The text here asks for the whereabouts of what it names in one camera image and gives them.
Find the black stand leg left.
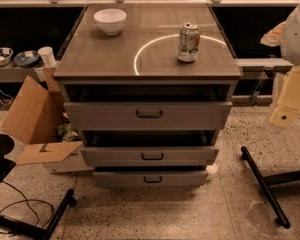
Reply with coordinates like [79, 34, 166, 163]
[0, 188, 77, 240]

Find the blue bowl left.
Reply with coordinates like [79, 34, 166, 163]
[0, 47, 13, 66]

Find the grey middle drawer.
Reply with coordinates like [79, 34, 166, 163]
[82, 130, 219, 167]

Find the black cable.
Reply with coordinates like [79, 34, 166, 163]
[0, 180, 55, 235]

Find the blue bowl right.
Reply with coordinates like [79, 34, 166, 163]
[13, 50, 40, 68]

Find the grey drawer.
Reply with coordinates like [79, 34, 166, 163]
[82, 130, 219, 167]
[65, 84, 231, 130]
[93, 166, 207, 188]

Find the grey drawer cabinet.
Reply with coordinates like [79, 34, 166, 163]
[52, 2, 243, 189]

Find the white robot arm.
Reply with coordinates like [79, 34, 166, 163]
[261, 4, 300, 128]

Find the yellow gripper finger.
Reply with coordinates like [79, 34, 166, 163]
[269, 66, 300, 128]

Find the brown cardboard box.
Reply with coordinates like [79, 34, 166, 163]
[1, 68, 86, 173]

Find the white paper cup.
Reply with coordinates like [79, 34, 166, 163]
[38, 46, 56, 67]

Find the grey bottom drawer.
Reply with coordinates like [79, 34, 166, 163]
[93, 166, 207, 188]

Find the crumpled soda can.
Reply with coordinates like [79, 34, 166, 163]
[178, 22, 200, 63]

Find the white ceramic bowl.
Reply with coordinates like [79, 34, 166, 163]
[94, 9, 127, 35]

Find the grey side shelf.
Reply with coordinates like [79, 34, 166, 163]
[0, 61, 59, 84]

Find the grey top drawer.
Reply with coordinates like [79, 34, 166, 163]
[65, 84, 231, 130]

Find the blue bowl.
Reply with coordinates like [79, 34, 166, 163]
[13, 50, 40, 68]
[0, 47, 13, 66]

